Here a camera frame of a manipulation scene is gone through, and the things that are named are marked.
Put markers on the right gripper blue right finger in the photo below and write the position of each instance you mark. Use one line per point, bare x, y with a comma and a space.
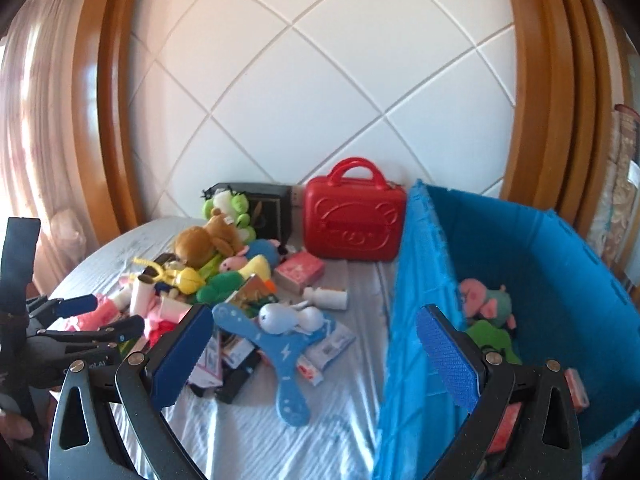
522, 422

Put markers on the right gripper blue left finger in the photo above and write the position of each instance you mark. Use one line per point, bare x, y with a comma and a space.
85, 441

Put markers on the green flower plush hat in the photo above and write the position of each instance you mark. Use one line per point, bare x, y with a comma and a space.
489, 337

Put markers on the pink pig teal shirt plush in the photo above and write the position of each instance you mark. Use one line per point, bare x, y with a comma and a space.
482, 303

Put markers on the pink tissue pack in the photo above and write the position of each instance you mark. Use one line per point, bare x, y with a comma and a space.
578, 392
106, 311

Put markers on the person left hand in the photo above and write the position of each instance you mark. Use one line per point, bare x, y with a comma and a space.
15, 427

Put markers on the pink red-dress pig plush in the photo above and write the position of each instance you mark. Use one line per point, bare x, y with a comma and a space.
164, 316

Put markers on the blue plastic storage crate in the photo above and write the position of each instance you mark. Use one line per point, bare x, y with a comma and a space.
522, 280

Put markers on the white paper roll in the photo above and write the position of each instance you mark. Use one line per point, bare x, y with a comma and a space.
142, 296

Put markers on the white plastic bag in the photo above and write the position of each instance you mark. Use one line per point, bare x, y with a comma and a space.
69, 237

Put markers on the yellow plastic clamp toy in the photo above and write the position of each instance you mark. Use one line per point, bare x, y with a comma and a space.
186, 280

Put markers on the green yellow duck plush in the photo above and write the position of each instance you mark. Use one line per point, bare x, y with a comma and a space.
220, 287

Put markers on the blue dinosaur hanger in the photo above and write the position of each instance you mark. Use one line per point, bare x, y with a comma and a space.
282, 351

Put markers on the white round-head plush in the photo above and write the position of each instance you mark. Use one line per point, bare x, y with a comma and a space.
278, 319

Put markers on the brown bear plush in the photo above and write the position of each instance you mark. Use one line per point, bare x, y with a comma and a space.
197, 245

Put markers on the rolled patterned carpet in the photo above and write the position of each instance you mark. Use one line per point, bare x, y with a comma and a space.
621, 186

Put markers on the white small bottle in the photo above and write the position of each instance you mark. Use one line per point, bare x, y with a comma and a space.
326, 298

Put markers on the small pink box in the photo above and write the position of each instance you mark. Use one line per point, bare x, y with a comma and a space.
298, 271

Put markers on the green frog plush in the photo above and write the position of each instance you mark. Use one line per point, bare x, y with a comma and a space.
233, 204

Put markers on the black gift box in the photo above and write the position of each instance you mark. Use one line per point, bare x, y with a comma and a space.
270, 208

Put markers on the red toy suitcase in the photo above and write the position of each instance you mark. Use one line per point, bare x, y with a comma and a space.
353, 213

